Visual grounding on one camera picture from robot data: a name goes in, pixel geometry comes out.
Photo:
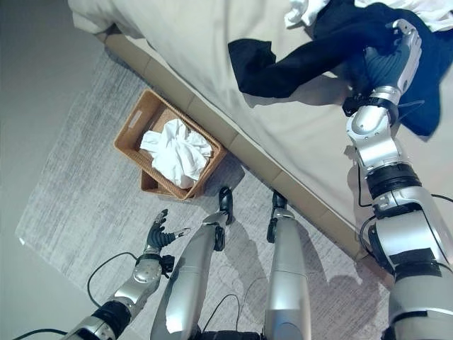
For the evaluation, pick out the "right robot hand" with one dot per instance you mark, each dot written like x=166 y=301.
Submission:
x=385 y=65

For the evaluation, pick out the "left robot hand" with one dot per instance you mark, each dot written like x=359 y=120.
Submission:
x=158 y=236

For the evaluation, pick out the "dark navy garment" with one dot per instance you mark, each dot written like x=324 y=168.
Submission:
x=318 y=67

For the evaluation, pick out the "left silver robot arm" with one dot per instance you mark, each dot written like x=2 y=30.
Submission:
x=117 y=294

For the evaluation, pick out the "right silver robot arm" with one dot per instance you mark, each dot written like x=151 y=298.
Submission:
x=400 y=212

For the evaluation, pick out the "white clothes pile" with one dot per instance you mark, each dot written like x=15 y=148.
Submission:
x=368 y=12

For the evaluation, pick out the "grey patterned rug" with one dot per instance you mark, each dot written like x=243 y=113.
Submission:
x=141 y=198

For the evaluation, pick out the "left silver robot leg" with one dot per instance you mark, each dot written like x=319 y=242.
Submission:
x=187 y=272

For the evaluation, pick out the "silver robot leg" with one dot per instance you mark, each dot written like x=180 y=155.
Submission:
x=187 y=272
x=286 y=269

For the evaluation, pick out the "white garment in basket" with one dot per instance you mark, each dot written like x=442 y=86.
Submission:
x=175 y=154

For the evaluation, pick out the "woven wicker basket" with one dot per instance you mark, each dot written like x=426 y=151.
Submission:
x=166 y=148

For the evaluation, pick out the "bed with beige sheet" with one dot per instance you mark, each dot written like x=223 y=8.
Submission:
x=269 y=106

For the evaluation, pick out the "right silver robot leg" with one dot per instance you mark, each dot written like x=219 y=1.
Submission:
x=286 y=269

